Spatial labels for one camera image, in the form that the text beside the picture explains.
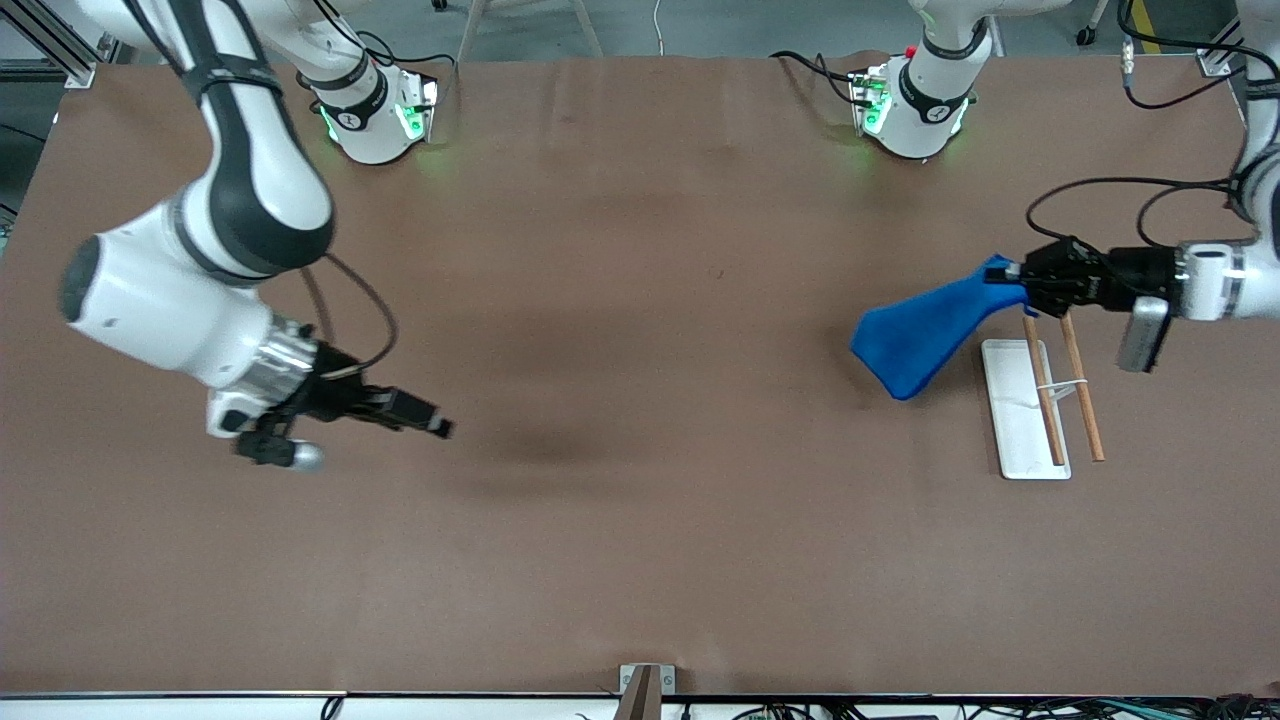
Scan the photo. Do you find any blue towel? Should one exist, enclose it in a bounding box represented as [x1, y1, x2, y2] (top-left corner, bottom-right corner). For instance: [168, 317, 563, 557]
[850, 254, 1031, 402]

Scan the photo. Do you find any black hanging cable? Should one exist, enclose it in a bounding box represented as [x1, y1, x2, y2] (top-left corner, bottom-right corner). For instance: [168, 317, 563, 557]
[1117, 0, 1246, 111]

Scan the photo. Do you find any black left base cable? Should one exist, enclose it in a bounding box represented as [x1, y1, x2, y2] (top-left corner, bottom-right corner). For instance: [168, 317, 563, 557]
[768, 50, 863, 105]

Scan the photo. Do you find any black base cable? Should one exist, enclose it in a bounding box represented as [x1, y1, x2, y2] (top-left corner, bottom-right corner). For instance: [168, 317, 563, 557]
[768, 50, 863, 105]
[355, 30, 458, 73]

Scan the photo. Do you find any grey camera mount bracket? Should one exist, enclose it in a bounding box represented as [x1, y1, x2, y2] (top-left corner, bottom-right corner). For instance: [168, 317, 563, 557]
[616, 663, 677, 720]

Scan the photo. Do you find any black right base cable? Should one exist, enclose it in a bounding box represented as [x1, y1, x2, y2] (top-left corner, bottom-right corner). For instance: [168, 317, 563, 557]
[355, 30, 458, 73]

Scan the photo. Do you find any tangled cable bundle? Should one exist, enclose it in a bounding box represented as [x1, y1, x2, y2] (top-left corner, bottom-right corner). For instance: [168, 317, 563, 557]
[680, 694, 1280, 720]

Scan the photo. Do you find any aluminium frame profile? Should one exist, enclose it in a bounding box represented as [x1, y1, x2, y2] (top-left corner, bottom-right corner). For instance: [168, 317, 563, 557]
[0, 0, 119, 91]

